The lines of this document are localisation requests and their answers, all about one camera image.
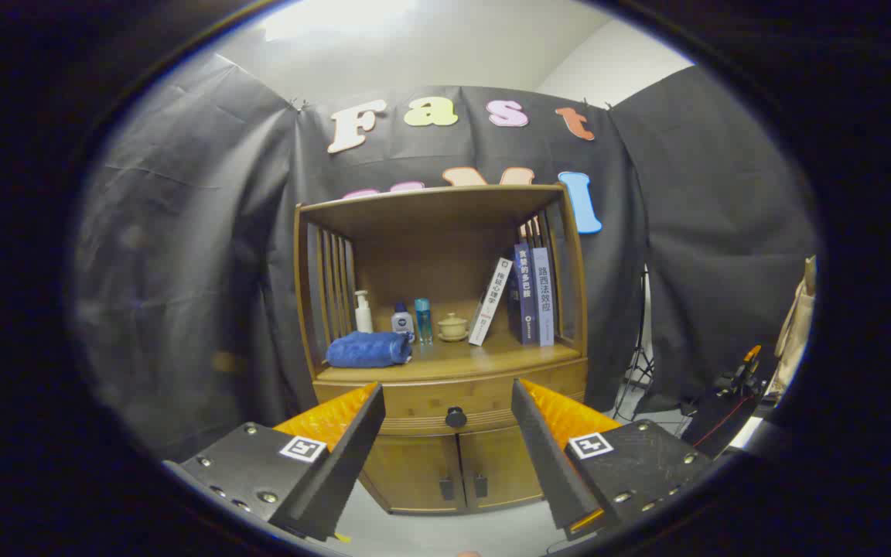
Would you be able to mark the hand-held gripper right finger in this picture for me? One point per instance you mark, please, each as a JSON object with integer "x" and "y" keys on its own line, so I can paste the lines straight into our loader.
{"x": 554, "y": 464}

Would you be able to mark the white pump bottle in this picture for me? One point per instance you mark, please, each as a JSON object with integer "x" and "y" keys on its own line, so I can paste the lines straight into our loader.
{"x": 363, "y": 316}

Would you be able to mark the wooden countertop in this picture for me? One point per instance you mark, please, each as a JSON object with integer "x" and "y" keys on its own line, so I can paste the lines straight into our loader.
{"x": 476, "y": 360}

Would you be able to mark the wooden cabinet door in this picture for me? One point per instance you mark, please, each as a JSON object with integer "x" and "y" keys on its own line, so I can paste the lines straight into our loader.
{"x": 503, "y": 464}
{"x": 414, "y": 472}

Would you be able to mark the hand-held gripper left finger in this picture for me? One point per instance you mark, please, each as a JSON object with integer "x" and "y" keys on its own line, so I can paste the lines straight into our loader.
{"x": 345, "y": 464}

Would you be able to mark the black drawer knob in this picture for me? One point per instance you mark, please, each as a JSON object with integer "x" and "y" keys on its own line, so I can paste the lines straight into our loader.
{"x": 455, "y": 417}

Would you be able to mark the white bottle with blue cap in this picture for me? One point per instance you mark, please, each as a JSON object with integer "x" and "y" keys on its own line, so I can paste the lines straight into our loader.
{"x": 402, "y": 319}

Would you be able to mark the beige lidded teacup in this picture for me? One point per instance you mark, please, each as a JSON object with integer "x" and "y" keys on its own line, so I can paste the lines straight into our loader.
{"x": 452, "y": 327}

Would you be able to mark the black tool with orange tip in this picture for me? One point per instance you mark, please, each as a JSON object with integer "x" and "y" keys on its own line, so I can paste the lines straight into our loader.
{"x": 747, "y": 367}

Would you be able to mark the wooden cabinet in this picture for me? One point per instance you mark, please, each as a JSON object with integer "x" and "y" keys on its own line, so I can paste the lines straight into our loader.
{"x": 430, "y": 213}

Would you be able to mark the black tripod stand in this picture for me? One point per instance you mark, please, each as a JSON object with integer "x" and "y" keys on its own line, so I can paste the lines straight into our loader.
{"x": 639, "y": 340}

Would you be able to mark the white book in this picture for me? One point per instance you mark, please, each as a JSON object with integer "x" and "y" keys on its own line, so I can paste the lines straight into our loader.
{"x": 490, "y": 302}

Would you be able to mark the blue rolled towel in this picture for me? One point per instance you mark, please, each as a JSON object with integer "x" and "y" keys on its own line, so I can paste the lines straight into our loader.
{"x": 368, "y": 350}

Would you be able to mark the clear blue bottle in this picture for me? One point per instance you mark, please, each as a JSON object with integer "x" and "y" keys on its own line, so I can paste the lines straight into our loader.
{"x": 423, "y": 321}

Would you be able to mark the beige bag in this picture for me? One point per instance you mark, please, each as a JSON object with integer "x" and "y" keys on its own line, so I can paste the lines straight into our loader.
{"x": 797, "y": 325}

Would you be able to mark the dark blue book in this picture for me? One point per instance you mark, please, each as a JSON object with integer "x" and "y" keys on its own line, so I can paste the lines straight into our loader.
{"x": 524, "y": 294}

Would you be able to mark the lavender book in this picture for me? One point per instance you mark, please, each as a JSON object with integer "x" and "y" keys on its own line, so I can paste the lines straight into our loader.
{"x": 544, "y": 298}

